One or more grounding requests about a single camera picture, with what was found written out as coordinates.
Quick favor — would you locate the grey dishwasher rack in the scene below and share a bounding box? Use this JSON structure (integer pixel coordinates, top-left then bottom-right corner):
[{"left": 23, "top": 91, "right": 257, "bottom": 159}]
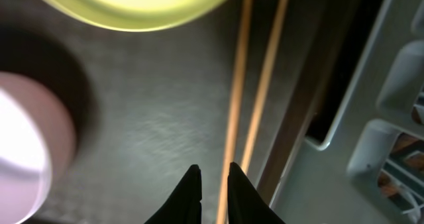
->
[{"left": 273, "top": 0, "right": 423, "bottom": 223}]

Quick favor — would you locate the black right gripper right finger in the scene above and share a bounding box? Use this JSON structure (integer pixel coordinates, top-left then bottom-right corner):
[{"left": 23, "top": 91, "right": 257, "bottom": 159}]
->
[{"left": 227, "top": 162, "right": 285, "bottom": 224}]

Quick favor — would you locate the wooden chopstick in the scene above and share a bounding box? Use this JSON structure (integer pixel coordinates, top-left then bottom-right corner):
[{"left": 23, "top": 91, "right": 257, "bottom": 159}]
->
[
  {"left": 240, "top": 0, "right": 289, "bottom": 174},
  {"left": 216, "top": 0, "right": 253, "bottom": 224}
]

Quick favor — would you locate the pink white small bowl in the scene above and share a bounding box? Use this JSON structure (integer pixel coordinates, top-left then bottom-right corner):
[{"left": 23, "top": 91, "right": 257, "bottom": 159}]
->
[{"left": 1, "top": 72, "right": 76, "bottom": 224}]

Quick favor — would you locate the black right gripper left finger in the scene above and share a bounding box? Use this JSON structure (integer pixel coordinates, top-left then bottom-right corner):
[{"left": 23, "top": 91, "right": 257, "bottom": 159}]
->
[{"left": 145, "top": 164, "right": 202, "bottom": 224}]

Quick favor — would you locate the yellow plate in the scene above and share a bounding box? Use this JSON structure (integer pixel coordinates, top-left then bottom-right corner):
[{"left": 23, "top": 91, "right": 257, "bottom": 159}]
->
[{"left": 43, "top": 0, "right": 226, "bottom": 32}]

